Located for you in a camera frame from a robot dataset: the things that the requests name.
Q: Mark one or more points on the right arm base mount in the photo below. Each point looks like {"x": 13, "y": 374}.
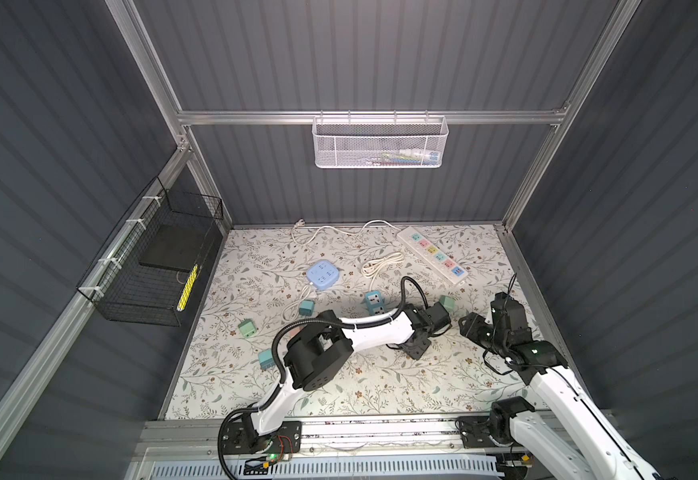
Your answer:
{"x": 485, "y": 431}

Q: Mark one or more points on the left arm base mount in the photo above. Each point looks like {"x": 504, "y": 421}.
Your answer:
{"x": 239, "y": 438}

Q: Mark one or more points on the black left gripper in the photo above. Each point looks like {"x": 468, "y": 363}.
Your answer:
{"x": 418, "y": 353}

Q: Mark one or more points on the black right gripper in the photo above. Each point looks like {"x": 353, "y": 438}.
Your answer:
{"x": 471, "y": 324}

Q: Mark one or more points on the light blue round power strip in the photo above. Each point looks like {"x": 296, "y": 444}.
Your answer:
{"x": 323, "y": 275}

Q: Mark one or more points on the black wire side basket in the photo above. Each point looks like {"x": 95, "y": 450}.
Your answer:
{"x": 141, "y": 278}

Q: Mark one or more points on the green plug adapter cube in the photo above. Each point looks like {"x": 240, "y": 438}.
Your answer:
{"x": 247, "y": 328}
{"x": 448, "y": 303}

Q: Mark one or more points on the long white power strip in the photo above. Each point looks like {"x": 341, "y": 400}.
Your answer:
{"x": 434, "y": 257}

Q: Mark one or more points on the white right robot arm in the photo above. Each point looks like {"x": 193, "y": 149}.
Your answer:
{"x": 596, "y": 450}

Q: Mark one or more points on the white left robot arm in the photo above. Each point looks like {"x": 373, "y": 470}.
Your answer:
{"x": 309, "y": 353}

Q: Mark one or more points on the teal blue power strip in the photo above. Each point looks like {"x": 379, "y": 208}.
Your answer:
{"x": 374, "y": 303}

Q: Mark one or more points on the yellow marker in basket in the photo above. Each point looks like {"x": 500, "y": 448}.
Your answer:
{"x": 188, "y": 287}

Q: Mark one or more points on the teal plug adapter cube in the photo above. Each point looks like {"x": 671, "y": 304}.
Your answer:
{"x": 306, "y": 308}
{"x": 266, "y": 359}

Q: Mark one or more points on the white wire wall basket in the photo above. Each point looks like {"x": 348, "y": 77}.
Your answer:
{"x": 379, "y": 142}

